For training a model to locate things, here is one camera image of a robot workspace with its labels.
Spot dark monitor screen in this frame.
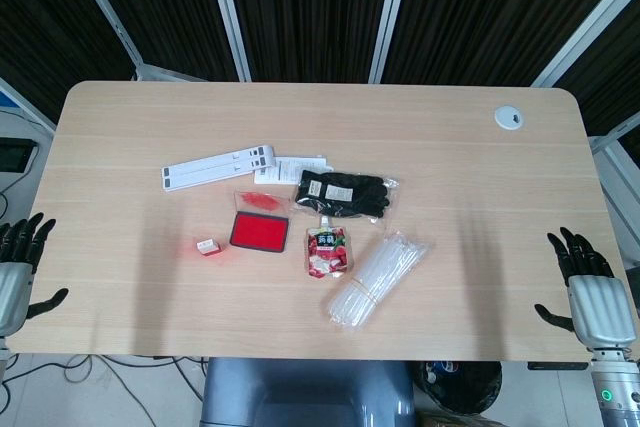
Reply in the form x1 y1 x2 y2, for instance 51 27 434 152
0 136 40 176

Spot yellow rubber band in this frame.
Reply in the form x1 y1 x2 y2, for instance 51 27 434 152
348 276 381 304

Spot red lychee jelly pouch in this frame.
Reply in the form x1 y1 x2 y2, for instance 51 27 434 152
303 215 350 280

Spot black desk control box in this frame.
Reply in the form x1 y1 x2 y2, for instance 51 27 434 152
527 360 589 372

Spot black gloves in plastic bag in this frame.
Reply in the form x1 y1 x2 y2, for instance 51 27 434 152
291 169 401 225

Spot white partition post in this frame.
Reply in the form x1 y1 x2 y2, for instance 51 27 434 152
62 0 146 82
368 0 415 84
531 0 640 89
203 0 252 83

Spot white printed paper leaflet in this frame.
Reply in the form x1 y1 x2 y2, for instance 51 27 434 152
253 154 335 187

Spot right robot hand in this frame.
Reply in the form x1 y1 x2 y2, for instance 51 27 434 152
533 226 640 351

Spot white cable grommet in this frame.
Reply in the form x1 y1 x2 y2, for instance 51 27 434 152
494 105 526 131

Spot bundle of clear plastic sticks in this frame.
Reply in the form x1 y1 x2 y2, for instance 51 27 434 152
327 229 434 333

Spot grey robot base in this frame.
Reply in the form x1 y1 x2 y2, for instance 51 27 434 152
199 356 416 427

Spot white red stamp block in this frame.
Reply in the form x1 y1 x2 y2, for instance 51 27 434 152
195 235 224 258

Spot black floor cable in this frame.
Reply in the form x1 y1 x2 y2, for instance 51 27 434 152
149 355 209 416

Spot black trash bin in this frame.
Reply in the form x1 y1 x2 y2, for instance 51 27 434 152
417 360 503 427

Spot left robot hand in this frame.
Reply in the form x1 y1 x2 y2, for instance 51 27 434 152
0 212 70 338

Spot white folding stand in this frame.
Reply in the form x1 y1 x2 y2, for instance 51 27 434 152
160 143 277 193

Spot dark fabric partition panel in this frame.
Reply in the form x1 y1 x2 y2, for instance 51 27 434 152
382 0 640 88
0 0 136 123
223 0 397 84
79 0 240 82

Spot red ink pad clear lid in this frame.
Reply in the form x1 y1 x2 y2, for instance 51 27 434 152
228 188 294 254

